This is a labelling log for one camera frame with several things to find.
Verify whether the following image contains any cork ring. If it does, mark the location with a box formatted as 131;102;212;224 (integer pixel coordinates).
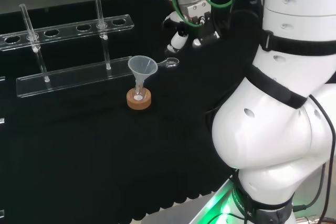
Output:
126;88;153;111

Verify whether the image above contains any black and white five-finger hand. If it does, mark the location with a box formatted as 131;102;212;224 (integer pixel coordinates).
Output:
163;0;221;54

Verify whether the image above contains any small round-bottom glass flask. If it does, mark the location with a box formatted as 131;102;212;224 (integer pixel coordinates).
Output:
131;79;147;102

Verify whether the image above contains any clear plastic funnel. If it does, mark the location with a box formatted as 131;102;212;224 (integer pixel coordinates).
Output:
128;55;181;97

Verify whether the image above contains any black bench cloth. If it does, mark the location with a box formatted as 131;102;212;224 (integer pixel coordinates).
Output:
0;0;265;222

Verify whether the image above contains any clear acrylic funnel stand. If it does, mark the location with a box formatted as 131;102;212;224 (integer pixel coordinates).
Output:
0;0;135;98

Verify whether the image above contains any black cable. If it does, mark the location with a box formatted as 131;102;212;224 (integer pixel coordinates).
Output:
293;94;336;224

